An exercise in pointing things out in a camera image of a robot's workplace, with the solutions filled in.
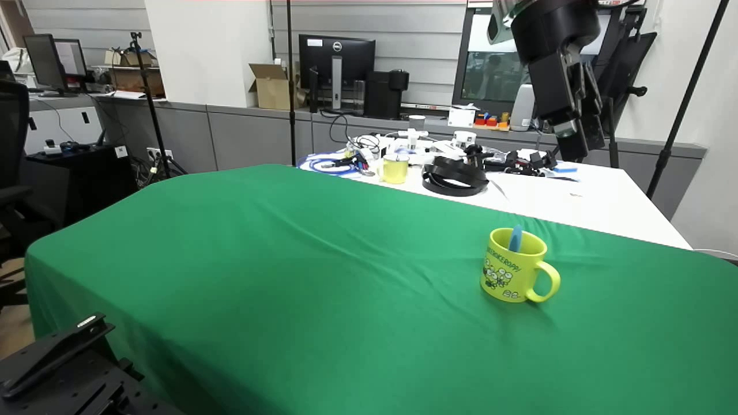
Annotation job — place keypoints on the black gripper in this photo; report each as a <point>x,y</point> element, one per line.
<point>566,88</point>

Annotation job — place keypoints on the yellow printed mug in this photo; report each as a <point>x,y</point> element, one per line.
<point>507,274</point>

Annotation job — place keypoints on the black headset goggles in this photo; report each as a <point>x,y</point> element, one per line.
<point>530,161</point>

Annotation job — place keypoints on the white cylindrical device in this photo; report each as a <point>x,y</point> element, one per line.
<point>522,106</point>

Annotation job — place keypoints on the small red toy items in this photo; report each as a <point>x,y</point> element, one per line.
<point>492,121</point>

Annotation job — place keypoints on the black slanted pole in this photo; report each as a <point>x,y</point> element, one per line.
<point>688,100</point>

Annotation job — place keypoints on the white lidded container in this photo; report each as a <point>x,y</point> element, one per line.
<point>462,115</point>

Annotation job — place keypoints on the translucent yellow plastic cup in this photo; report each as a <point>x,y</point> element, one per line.
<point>394,171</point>

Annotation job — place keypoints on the black speaker box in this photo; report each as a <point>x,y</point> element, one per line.
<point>384,92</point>

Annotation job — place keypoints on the black desktop monitor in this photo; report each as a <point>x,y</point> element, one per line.
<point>338,58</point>

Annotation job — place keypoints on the black vertical pole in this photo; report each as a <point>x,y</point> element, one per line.
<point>290,83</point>

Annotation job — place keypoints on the green tablecloth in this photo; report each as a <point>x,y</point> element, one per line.
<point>307,291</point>

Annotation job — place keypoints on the open cardboard box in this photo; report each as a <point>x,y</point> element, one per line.
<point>272,90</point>

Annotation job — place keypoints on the grey low partition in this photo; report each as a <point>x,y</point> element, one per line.
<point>244,138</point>

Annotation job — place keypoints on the thin black light stand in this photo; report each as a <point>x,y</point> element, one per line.
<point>150,106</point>

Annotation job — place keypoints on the black storage cabinet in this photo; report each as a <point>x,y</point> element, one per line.
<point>77,181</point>

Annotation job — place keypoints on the dark background monitor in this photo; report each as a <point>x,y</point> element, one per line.
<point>45,60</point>

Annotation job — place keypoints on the long black clamp bar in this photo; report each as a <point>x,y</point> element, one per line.
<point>53,354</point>

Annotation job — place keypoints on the black office chair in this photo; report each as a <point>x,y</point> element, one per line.
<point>13,130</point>

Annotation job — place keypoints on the black camera tripod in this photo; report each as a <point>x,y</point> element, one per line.
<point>625,76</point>

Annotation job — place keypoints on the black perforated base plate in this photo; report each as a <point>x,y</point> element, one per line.
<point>70,393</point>

